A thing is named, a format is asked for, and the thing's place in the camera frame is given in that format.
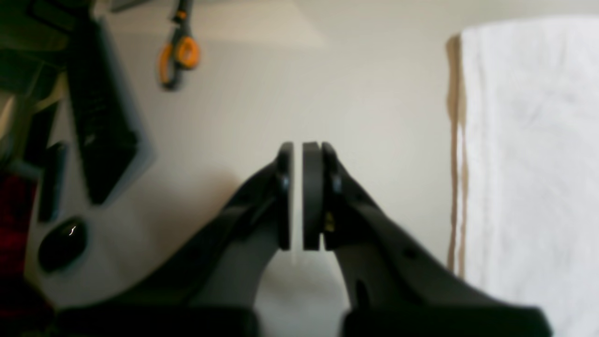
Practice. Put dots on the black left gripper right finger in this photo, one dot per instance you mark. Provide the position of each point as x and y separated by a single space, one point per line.
395 287

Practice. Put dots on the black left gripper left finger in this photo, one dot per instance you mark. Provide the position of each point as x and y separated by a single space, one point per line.
208 287

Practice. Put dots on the black computer mouse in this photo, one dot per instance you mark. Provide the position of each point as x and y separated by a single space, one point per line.
63 245

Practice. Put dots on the white printed T-shirt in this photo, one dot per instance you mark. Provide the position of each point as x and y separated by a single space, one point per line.
526 103

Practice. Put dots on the black keyboard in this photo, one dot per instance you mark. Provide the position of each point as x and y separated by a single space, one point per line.
113 145

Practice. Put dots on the orange handled scissors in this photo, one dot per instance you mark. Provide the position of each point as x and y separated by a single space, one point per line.
181 53

